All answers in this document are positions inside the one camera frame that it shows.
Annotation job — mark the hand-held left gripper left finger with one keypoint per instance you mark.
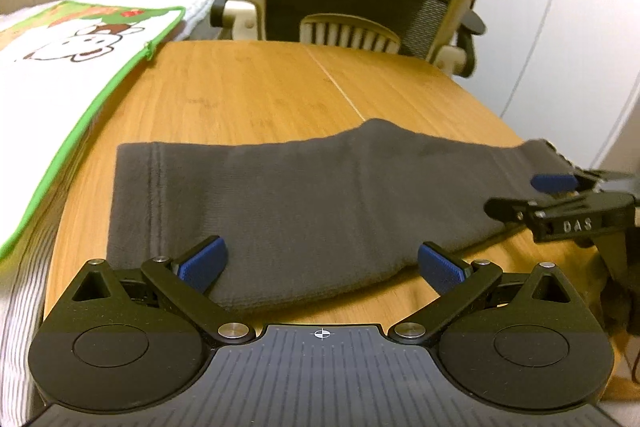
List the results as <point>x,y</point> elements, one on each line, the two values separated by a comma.
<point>205,264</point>

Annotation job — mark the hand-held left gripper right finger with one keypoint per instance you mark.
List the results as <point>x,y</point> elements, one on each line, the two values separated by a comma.
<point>440,269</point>

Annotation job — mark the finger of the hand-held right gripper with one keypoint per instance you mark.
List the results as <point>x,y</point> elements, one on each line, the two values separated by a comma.
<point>552,183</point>
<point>510,208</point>

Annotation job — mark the dark grey garment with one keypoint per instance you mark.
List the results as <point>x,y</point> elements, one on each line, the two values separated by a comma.
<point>300,197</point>

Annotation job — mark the cream slatted chair support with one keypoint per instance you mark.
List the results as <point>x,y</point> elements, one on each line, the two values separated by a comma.
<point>350,32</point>

